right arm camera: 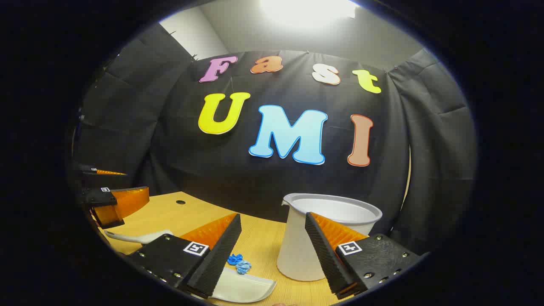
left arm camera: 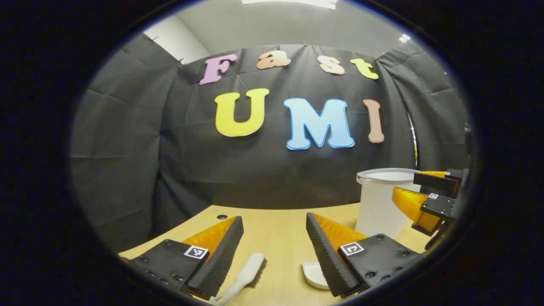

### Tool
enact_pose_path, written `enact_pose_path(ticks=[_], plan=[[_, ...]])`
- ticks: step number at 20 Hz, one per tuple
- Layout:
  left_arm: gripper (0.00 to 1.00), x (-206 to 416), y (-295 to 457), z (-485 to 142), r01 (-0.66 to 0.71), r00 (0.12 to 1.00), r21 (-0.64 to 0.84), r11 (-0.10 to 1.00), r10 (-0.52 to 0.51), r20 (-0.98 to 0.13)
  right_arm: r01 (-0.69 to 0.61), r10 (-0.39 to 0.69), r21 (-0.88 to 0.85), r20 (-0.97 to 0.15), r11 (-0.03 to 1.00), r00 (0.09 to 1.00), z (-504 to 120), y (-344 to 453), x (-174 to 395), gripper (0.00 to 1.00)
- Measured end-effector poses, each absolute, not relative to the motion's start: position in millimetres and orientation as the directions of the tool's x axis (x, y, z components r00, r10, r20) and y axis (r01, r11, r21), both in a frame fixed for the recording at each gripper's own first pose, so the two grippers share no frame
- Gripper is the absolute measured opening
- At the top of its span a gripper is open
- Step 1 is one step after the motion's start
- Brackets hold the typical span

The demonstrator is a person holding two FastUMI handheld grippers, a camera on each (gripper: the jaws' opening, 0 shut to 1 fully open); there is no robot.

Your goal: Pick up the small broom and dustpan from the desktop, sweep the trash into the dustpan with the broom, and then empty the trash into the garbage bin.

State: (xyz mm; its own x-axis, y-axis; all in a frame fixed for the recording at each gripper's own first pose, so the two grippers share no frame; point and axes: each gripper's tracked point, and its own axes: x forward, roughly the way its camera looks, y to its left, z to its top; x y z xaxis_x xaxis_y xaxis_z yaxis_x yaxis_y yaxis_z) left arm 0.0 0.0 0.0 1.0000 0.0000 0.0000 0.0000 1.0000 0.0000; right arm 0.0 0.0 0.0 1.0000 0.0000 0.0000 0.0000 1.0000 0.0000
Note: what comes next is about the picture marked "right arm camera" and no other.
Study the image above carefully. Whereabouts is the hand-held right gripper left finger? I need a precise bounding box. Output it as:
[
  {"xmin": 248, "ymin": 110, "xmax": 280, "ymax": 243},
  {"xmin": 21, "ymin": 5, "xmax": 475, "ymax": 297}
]
[{"xmin": 127, "ymin": 212, "xmax": 243, "ymax": 299}]

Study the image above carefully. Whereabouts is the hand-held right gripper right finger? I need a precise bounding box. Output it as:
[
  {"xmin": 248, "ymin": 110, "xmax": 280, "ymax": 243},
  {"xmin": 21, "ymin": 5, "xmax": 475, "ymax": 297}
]
[{"xmin": 304, "ymin": 212, "xmax": 425, "ymax": 300}]

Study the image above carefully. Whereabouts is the white ribbed garbage bin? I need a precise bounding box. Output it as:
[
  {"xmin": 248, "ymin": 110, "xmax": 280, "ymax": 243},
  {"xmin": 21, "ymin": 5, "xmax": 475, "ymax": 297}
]
[{"xmin": 276, "ymin": 193, "xmax": 383, "ymax": 282}]

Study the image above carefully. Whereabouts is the grey plastic dustpan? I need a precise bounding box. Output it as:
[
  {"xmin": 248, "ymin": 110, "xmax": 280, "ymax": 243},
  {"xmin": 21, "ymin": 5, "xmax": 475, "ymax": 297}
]
[{"xmin": 193, "ymin": 266, "xmax": 278, "ymax": 303}]

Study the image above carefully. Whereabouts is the small grey broom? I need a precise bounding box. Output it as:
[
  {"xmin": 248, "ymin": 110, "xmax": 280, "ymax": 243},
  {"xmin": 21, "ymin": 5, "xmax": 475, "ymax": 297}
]
[{"xmin": 103, "ymin": 229, "xmax": 174, "ymax": 246}]

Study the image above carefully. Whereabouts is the wooden desktop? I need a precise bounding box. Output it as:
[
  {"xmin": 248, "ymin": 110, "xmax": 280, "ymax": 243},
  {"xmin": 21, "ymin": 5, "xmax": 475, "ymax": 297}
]
[{"xmin": 99, "ymin": 191, "xmax": 370, "ymax": 306}]

